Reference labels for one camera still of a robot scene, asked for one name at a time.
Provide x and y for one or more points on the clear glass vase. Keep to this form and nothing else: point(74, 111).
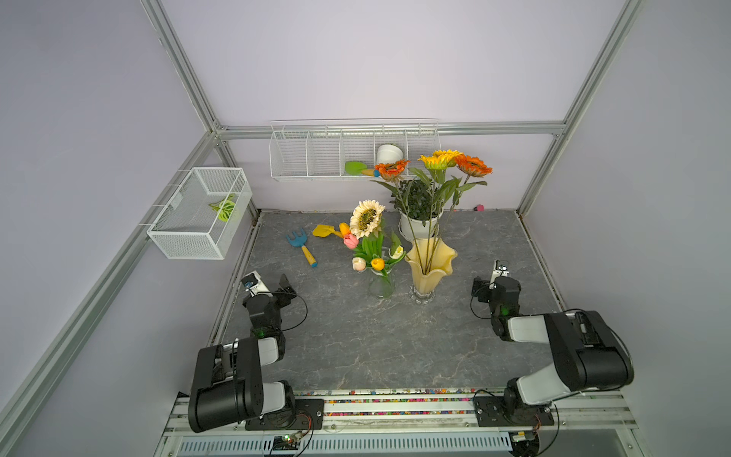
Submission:
point(381, 285)

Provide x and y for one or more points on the blue toy rake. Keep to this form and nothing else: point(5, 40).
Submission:
point(298, 240)

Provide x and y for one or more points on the aluminium frame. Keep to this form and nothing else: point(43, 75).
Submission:
point(43, 380)

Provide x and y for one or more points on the potted green plant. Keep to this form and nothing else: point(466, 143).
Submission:
point(419, 217)

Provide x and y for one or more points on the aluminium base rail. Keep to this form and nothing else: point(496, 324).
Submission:
point(417, 422)

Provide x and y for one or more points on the yellow gerbera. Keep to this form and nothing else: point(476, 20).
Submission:
point(442, 160)

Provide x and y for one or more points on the long white wire basket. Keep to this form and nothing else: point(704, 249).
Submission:
point(320, 151)

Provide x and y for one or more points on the yellow fluted vase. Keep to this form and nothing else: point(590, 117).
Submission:
point(430, 261)

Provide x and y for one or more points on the green toy in basket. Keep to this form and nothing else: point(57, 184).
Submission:
point(224, 208)

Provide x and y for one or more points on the cream gerbera flower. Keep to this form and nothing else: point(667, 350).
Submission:
point(369, 217)

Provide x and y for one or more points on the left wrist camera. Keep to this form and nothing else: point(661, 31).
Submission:
point(252, 284)

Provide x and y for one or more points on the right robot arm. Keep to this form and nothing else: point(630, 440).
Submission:
point(586, 355)

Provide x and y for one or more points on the orange gerbera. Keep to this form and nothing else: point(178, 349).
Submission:
point(473, 165)
point(391, 176)

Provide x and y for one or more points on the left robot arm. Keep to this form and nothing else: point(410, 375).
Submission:
point(228, 385)

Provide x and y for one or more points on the yellow sunflower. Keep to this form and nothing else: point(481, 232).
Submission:
point(425, 201)

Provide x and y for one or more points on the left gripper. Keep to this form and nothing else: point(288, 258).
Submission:
point(286, 289)

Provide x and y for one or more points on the green toy shovel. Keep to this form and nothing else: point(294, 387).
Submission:
point(354, 168)

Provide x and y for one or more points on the yellow toy shovel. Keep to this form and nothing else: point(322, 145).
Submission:
point(324, 231)

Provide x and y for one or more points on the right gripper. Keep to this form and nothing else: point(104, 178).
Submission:
point(484, 288)

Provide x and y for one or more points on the white empty pot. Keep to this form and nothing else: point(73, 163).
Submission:
point(389, 154)

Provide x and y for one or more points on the small white wire basket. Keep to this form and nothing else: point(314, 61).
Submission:
point(187, 228)

